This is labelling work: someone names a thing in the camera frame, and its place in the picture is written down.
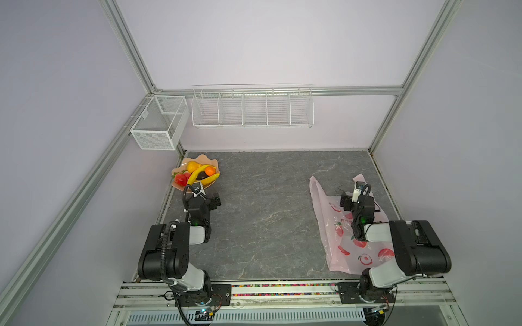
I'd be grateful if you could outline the yellow banana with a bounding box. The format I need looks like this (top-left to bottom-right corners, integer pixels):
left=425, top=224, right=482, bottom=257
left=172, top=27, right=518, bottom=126
left=195, top=173, right=220, bottom=188
left=187, top=164, right=210, bottom=185

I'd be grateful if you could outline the pink plastic bag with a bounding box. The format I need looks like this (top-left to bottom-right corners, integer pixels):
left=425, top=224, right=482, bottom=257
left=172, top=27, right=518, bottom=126
left=309, top=177, right=395, bottom=275

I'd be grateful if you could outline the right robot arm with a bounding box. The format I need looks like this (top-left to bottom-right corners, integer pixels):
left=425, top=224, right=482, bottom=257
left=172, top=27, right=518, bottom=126
left=340, top=194, right=452, bottom=302

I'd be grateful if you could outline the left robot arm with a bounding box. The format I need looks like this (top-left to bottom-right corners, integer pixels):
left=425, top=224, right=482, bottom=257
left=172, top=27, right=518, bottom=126
left=137, top=194, right=221, bottom=297

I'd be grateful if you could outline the dark purple plum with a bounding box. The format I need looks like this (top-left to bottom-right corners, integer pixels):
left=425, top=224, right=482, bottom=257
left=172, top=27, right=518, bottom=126
left=197, top=171, right=208, bottom=181

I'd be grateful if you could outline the large red strawberry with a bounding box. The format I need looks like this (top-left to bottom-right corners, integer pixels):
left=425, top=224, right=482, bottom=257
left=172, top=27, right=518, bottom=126
left=173, top=173, right=188, bottom=187

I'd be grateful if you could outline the orange fruit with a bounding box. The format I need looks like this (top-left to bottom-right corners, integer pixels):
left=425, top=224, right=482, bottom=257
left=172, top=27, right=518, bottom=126
left=204, top=165, right=217, bottom=177

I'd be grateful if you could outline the yellow lemon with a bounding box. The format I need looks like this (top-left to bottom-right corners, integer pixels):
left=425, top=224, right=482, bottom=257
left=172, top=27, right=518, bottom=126
left=186, top=161, right=201, bottom=173

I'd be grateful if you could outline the pink wavy fruit plate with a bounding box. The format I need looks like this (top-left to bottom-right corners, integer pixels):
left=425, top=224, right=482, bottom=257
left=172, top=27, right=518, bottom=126
left=171, top=155, right=220, bottom=191

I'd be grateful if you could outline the small white mesh basket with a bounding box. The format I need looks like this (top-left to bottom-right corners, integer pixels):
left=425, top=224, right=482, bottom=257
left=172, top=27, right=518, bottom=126
left=130, top=95, right=190, bottom=151

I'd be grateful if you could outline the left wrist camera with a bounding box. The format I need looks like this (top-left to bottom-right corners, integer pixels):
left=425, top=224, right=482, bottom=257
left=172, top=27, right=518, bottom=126
left=190, top=181, right=205, bottom=196

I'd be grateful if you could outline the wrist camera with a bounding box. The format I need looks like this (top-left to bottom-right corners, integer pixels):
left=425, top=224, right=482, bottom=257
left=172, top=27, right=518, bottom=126
left=190, top=181, right=205, bottom=196
left=352, top=181, right=366, bottom=202

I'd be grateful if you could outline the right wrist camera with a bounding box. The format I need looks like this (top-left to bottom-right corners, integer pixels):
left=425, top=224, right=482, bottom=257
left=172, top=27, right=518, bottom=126
left=352, top=181, right=366, bottom=202

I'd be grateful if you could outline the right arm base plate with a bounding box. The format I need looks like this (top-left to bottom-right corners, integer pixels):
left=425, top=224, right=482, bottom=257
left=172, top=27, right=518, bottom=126
left=334, top=282, right=396, bottom=304

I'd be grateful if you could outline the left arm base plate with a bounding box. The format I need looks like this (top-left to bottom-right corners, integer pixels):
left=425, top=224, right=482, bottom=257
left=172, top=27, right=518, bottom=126
left=178, top=283, right=232, bottom=307

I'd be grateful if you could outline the aluminium mounting rail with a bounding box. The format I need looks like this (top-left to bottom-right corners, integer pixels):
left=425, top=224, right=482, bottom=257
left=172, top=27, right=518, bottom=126
left=107, top=278, right=468, bottom=325

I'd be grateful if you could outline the long white wire basket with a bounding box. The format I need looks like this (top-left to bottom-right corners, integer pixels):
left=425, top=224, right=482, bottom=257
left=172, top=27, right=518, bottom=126
left=192, top=84, right=315, bottom=128

